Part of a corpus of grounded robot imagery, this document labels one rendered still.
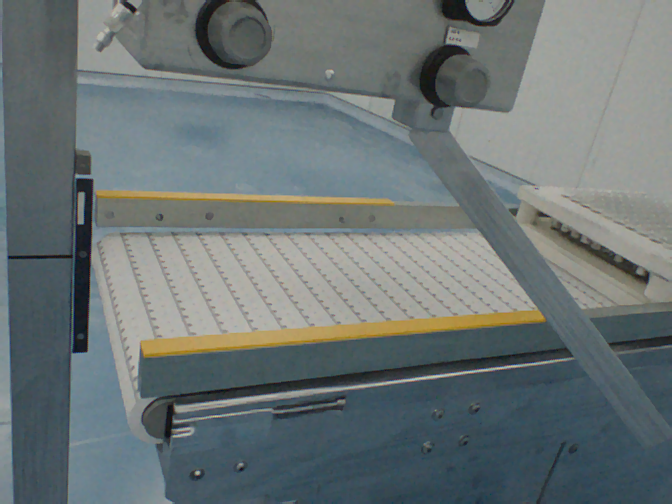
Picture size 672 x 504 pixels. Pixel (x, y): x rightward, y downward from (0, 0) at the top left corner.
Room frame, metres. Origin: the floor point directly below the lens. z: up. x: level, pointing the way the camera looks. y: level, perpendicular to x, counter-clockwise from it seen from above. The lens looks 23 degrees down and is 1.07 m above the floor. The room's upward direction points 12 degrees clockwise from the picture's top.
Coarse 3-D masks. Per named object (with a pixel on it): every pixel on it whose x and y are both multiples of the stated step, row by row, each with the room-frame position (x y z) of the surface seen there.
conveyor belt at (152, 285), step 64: (128, 256) 0.50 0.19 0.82; (192, 256) 0.53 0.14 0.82; (256, 256) 0.56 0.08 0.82; (320, 256) 0.59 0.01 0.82; (384, 256) 0.63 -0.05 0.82; (448, 256) 0.67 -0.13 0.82; (128, 320) 0.40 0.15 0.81; (192, 320) 0.42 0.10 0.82; (256, 320) 0.44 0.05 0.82; (320, 320) 0.46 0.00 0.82; (384, 320) 0.48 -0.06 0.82; (128, 384) 0.34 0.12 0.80
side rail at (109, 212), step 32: (96, 224) 0.54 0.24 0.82; (128, 224) 0.56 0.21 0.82; (160, 224) 0.57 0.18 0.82; (192, 224) 0.59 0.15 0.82; (224, 224) 0.61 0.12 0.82; (256, 224) 0.62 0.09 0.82; (288, 224) 0.64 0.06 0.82; (320, 224) 0.66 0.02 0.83; (352, 224) 0.68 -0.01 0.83; (384, 224) 0.71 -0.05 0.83; (416, 224) 0.73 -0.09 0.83; (448, 224) 0.76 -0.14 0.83
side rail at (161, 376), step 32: (608, 320) 0.51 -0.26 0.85; (640, 320) 0.54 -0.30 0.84; (224, 352) 0.33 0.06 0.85; (256, 352) 0.34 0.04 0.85; (288, 352) 0.35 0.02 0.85; (320, 352) 0.37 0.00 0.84; (352, 352) 0.38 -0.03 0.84; (384, 352) 0.39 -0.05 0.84; (416, 352) 0.41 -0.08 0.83; (448, 352) 0.42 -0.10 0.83; (480, 352) 0.44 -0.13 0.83; (512, 352) 0.46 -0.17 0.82; (160, 384) 0.31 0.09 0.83; (192, 384) 0.32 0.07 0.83; (224, 384) 0.33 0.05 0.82; (256, 384) 0.34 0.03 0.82
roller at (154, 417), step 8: (160, 400) 0.33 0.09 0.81; (168, 400) 0.33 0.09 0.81; (152, 408) 0.32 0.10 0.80; (160, 408) 0.32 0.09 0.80; (168, 408) 0.33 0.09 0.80; (144, 416) 0.32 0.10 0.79; (152, 416) 0.32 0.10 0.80; (160, 416) 0.32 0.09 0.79; (168, 416) 0.33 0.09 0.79; (144, 424) 0.32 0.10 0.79; (152, 424) 0.32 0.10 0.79; (160, 424) 0.32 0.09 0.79; (168, 424) 0.33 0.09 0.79; (152, 432) 0.32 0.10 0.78; (160, 432) 0.32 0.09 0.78; (168, 432) 0.33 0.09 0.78
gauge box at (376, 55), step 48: (144, 0) 0.27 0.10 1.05; (192, 0) 0.28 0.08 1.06; (288, 0) 0.30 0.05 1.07; (336, 0) 0.31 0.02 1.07; (384, 0) 0.33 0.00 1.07; (432, 0) 0.34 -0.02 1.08; (528, 0) 0.37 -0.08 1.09; (144, 48) 0.27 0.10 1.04; (192, 48) 0.28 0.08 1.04; (288, 48) 0.30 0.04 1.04; (336, 48) 0.32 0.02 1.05; (384, 48) 0.33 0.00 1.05; (432, 48) 0.35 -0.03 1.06; (480, 48) 0.36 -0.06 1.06; (528, 48) 0.38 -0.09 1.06; (384, 96) 0.33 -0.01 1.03
